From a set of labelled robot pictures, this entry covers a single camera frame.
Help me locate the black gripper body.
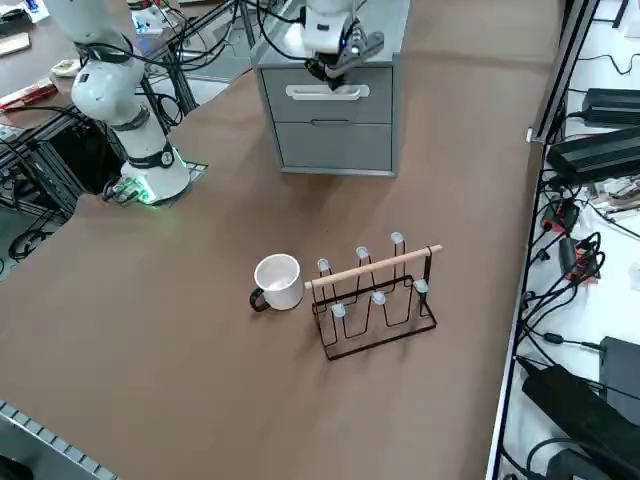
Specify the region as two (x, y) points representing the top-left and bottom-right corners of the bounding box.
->
(304, 49), (351, 80)

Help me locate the gray drawer with white handle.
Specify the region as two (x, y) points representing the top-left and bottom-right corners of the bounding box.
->
(259, 65), (395, 127)

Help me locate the white cup with black handle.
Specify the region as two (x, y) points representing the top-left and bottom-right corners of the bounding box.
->
(248, 253), (307, 314)

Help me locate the gray drawer cabinet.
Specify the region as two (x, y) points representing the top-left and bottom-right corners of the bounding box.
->
(249, 0), (412, 177)

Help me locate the white blue device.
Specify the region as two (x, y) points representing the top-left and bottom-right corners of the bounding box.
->
(130, 3), (167, 37)

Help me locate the small printed box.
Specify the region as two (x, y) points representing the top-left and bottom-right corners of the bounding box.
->
(50, 58), (82, 80)

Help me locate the brown desk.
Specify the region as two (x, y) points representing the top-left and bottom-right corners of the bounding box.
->
(0, 19), (76, 126)

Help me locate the orange black plug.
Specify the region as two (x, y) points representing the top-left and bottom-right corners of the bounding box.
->
(543, 198), (581, 234)

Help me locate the ridged black power adapter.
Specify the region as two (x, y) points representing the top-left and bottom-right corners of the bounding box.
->
(546, 127), (640, 185)

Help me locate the small black power adapter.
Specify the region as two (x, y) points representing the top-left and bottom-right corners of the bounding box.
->
(581, 87), (640, 127)

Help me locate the orange black adapter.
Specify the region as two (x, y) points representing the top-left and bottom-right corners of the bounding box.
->
(558, 232), (606, 285)

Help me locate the printed packet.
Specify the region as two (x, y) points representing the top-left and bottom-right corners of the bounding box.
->
(592, 173), (640, 214)

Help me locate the long black power adapter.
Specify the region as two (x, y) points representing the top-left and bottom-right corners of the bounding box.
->
(521, 363), (640, 464)

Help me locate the black box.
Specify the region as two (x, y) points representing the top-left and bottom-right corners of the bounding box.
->
(598, 335), (640, 419)

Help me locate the gray drawer with recessed handle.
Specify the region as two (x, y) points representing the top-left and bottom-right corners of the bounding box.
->
(272, 119), (395, 172)

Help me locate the black aluminium post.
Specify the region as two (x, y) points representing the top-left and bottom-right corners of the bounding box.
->
(162, 27), (200, 115)

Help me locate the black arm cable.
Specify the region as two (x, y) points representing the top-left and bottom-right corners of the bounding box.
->
(73, 38), (151, 66)

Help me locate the black wire cup holder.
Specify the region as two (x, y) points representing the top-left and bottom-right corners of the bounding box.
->
(303, 230), (445, 362)

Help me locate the aluminium camera post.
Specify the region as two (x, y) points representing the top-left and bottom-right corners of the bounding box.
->
(526, 0), (601, 146)

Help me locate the black aluminium frame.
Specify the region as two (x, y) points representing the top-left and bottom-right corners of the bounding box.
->
(0, 107), (126, 224)

